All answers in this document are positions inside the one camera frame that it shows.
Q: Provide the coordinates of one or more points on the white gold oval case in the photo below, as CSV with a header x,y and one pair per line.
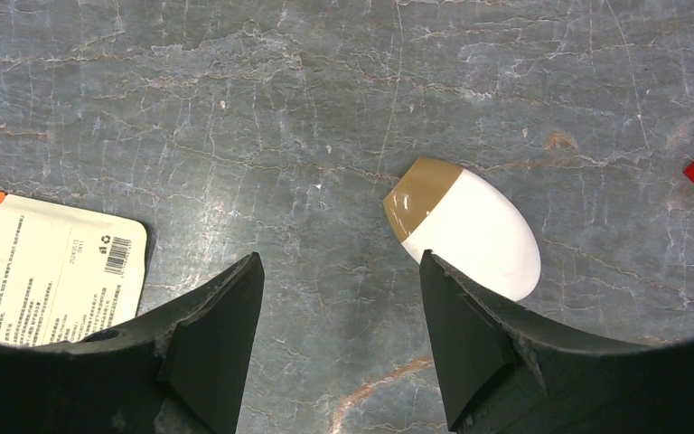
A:
x,y
440,206

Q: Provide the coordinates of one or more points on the white paper sachet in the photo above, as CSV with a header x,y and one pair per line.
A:
x,y
65,272

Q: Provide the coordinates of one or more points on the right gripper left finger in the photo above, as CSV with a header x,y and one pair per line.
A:
x,y
180,368

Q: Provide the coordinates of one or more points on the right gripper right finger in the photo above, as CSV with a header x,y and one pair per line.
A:
x,y
484,343

